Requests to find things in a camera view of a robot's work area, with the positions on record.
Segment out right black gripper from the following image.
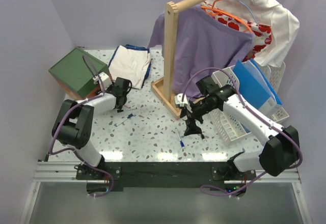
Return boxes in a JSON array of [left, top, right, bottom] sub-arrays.
[[180, 96, 216, 136]]

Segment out black cap whiteboard pen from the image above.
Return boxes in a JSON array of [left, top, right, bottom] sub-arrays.
[[117, 107, 138, 113]]

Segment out blue cap whiteboard pen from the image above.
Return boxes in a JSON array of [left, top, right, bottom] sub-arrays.
[[114, 114, 134, 127]]

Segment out green drawer box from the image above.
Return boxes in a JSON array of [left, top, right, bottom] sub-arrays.
[[48, 47, 109, 89]]

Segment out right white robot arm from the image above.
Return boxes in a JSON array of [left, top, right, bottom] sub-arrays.
[[175, 76, 303, 180]]

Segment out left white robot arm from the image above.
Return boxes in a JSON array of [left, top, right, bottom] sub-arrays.
[[49, 77, 132, 179]]

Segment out folded white cloth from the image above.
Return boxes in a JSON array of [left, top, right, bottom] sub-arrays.
[[108, 45, 151, 90]]

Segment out wooden clothes rack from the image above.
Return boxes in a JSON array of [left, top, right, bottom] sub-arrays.
[[151, 0, 205, 120]]

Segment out white perforated file holder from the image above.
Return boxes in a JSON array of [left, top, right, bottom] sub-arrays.
[[209, 62, 289, 146]]

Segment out blue folder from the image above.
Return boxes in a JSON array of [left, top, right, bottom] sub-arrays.
[[233, 59, 283, 117]]

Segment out purple t-shirt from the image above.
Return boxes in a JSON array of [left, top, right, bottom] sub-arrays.
[[147, 4, 255, 101]]

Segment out orange hanger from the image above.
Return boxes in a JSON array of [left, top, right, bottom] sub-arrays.
[[201, 0, 253, 33]]

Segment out red floral white garment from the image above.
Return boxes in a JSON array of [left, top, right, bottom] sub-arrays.
[[201, 2, 272, 62]]

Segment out white shirt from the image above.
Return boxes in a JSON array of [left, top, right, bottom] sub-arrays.
[[218, 0, 300, 67]]

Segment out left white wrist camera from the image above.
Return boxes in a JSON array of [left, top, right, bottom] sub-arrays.
[[93, 72, 112, 90]]

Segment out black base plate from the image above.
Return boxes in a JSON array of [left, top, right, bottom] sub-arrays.
[[74, 162, 256, 193]]

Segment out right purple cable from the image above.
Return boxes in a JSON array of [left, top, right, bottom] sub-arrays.
[[182, 67, 304, 197]]

